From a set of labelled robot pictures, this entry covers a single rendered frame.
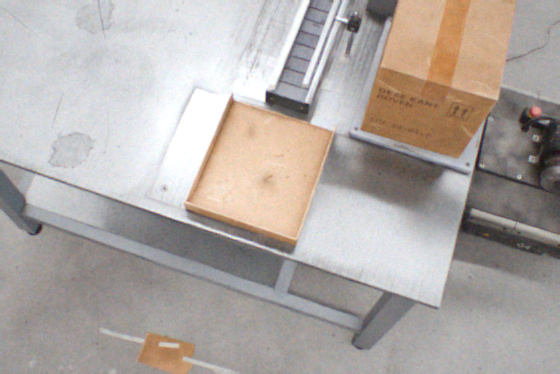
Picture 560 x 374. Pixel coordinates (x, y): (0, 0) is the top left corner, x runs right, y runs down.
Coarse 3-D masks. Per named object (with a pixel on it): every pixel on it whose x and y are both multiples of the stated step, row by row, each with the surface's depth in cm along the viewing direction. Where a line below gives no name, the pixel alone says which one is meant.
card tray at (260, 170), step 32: (224, 128) 157; (256, 128) 157; (288, 128) 158; (320, 128) 158; (224, 160) 153; (256, 160) 154; (288, 160) 154; (320, 160) 155; (192, 192) 149; (224, 192) 150; (256, 192) 151; (288, 192) 151; (256, 224) 148; (288, 224) 148
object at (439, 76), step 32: (416, 0) 139; (448, 0) 139; (480, 0) 139; (512, 0) 140; (416, 32) 135; (448, 32) 136; (480, 32) 136; (384, 64) 132; (416, 64) 132; (448, 64) 133; (480, 64) 133; (384, 96) 141; (416, 96) 137; (448, 96) 134; (480, 96) 130; (384, 128) 152; (416, 128) 148; (448, 128) 144
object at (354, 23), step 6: (336, 18) 155; (342, 18) 155; (354, 18) 153; (360, 18) 154; (348, 24) 154; (354, 24) 154; (360, 24) 154; (348, 30) 156; (354, 30) 155; (348, 42) 162; (348, 48) 164; (348, 54) 166
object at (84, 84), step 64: (0, 0) 169; (64, 0) 170; (128, 0) 170; (192, 0) 171; (256, 0) 172; (0, 64) 161; (64, 64) 162; (128, 64) 163; (192, 64) 164; (256, 64) 165; (0, 128) 154; (64, 128) 155; (128, 128) 156; (192, 128) 157; (128, 192) 150; (320, 192) 152; (384, 192) 153; (448, 192) 153; (320, 256) 146; (384, 256) 147; (448, 256) 147
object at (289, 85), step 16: (320, 0) 167; (304, 16) 165; (320, 16) 165; (304, 32) 163; (320, 32) 163; (304, 48) 161; (288, 64) 159; (304, 64) 159; (288, 80) 157; (288, 96) 156; (304, 96) 156
